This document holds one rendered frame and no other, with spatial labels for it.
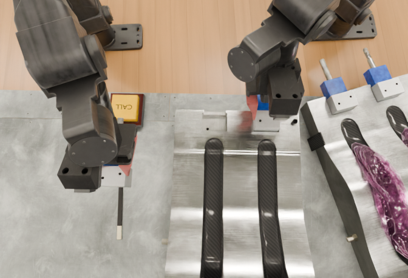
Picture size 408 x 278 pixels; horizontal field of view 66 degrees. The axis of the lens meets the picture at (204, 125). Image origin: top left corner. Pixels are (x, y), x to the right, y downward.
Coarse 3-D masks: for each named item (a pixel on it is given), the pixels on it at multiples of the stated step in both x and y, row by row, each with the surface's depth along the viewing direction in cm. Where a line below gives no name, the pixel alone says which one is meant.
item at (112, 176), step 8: (120, 120) 61; (104, 168) 57; (112, 168) 57; (104, 176) 56; (112, 176) 56; (120, 176) 56; (128, 176) 59; (104, 184) 56; (112, 184) 56; (120, 184) 56; (128, 184) 59
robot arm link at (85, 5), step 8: (72, 0) 60; (80, 0) 61; (88, 0) 62; (96, 0) 67; (72, 8) 62; (80, 8) 63; (88, 8) 63; (96, 8) 64; (80, 16) 64; (88, 16) 65; (96, 16) 66; (80, 24) 66; (88, 24) 67; (96, 24) 68; (104, 24) 68; (88, 32) 69
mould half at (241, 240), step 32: (192, 128) 66; (288, 128) 66; (192, 160) 64; (224, 160) 64; (256, 160) 64; (288, 160) 64; (192, 192) 63; (224, 192) 63; (256, 192) 63; (288, 192) 63; (192, 224) 60; (224, 224) 61; (256, 224) 61; (288, 224) 61; (192, 256) 56; (224, 256) 56; (256, 256) 57; (288, 256) 57
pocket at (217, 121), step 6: (204, 114) 68; (210, 114) 68; (216, 114) 68; (222, 114) 68; (204, 120) 69; (210, 120) 69; (216, 120) 69; (222, 120) 69; (204, 126) 69; (210, 126) 69; (216, 126) 69; (222, 126) 69
